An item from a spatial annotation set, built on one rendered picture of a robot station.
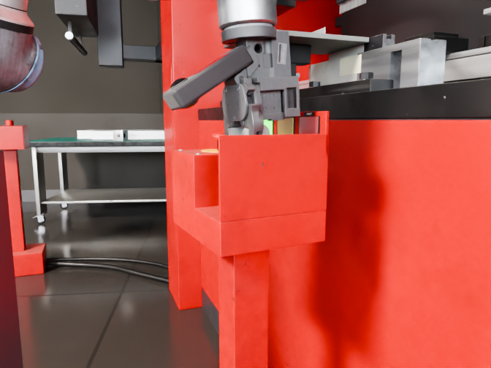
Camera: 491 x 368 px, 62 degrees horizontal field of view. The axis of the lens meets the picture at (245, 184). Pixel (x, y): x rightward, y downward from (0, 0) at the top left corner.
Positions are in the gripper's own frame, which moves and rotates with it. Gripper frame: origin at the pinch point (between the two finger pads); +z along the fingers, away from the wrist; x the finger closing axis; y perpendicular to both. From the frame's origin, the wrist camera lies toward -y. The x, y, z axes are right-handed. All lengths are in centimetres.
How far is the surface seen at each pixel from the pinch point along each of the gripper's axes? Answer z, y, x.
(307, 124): -7.2, 9.9, -1.2
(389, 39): -21.4, 42.0, 14.8
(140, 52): -41, 28, 170
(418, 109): -8.2, 23.2, -8.7
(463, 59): -17, 64, 15
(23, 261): 63, -43, 191
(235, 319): 20.5, -2.3, 2.0
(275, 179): -1.0, 1.8, -5.0
